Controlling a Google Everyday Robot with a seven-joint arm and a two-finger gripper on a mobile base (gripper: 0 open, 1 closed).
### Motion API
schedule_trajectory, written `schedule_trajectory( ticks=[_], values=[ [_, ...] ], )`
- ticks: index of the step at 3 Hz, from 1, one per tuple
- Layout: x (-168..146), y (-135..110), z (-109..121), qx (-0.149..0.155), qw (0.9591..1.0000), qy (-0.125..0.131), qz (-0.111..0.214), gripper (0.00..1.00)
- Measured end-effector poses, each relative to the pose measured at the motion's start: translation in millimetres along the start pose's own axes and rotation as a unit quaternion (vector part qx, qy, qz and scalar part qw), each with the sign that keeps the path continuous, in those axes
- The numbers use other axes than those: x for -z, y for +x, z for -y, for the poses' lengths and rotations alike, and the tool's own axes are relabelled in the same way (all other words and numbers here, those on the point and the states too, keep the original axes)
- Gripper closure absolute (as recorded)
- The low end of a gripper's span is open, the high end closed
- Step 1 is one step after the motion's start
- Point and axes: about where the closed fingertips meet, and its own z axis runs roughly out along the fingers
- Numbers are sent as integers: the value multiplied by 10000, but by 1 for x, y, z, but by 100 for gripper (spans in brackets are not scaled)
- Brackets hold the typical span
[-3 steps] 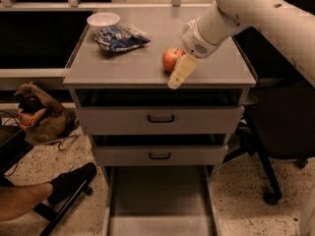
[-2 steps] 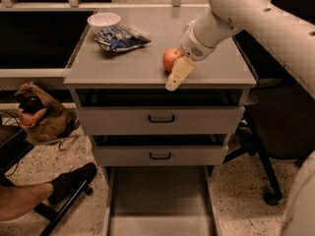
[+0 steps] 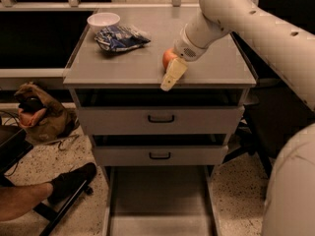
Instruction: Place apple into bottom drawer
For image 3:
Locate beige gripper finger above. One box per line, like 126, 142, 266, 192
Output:
160, 58, 188, 91

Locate brown bag on floor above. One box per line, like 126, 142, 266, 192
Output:
14, 83, 77, 144

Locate black chair base left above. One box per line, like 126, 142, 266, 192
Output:
0, 125, 89, 236

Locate grey top drawer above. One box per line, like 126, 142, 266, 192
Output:
77, 105, 244, 135

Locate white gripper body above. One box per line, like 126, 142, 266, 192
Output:
174, 29, 206, 62

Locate black shoe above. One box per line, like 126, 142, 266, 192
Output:
47, 162, 96, 205

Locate black office chair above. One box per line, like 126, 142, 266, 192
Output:
223, 83, 314, 177

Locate red apple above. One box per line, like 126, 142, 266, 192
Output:
162, 48, 177, 69

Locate person's bare leg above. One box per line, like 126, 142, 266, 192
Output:
0, 183, 53, 221

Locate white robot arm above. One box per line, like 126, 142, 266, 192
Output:
160, 0, 315, 236

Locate grey drawer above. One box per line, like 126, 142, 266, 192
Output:
102, 166, 219, 236
77, 105, 244, 135
93, 146, 228, 166

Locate grey middle drawer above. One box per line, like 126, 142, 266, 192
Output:
93, 146, 228, 166

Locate white bowl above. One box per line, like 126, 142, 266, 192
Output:
87, 13, 120, 33

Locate blue chip bag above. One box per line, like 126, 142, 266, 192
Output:
94, 26, 151, 53

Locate grey bottom drawer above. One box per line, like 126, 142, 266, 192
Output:
102, 166, 219, 236

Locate grey drawer cabinet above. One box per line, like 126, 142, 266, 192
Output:
62, 6, 258, 236

